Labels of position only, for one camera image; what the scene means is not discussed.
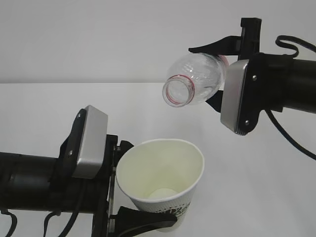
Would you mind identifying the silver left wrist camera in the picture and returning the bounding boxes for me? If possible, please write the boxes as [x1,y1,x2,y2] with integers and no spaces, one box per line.
[58,105,109,179]

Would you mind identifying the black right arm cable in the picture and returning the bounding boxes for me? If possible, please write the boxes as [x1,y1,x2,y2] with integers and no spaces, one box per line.
[265,35,316,160]

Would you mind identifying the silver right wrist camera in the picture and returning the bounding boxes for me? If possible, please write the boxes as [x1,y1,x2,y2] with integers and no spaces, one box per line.
[220,59,263,136]

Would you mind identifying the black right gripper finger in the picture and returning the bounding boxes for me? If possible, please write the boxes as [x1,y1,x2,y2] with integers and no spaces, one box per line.
[189,36,242,56]
[206,90,223,113]

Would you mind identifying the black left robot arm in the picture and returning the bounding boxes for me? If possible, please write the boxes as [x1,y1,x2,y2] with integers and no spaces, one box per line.
[0,135,177,237]

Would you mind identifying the clear Nongfu Spring water bottle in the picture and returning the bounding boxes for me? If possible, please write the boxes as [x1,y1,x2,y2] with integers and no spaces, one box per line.
[162,53,229,108]

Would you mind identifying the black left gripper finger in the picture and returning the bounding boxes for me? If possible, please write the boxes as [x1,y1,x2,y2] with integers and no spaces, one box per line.
[110,206,178,237]
[118,140,134,161]

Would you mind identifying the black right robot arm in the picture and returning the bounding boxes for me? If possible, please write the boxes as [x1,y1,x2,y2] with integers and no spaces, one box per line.
[189,18,316,132]

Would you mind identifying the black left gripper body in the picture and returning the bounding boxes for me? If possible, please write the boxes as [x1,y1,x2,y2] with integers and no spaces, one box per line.
[49,135,118,237]

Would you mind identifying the white paper cup green print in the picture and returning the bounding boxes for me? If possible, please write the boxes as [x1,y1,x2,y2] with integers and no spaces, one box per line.
[116,138,205,233]

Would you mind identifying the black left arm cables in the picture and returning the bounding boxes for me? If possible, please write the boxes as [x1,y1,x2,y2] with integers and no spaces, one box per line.
[0,180,86,237]

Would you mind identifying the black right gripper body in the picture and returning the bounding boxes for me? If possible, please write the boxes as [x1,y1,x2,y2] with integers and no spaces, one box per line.
[238,18,293,123]

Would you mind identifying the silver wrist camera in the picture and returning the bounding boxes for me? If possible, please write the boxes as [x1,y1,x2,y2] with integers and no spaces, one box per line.
[58,105,109,179]
[220,59,263,136]

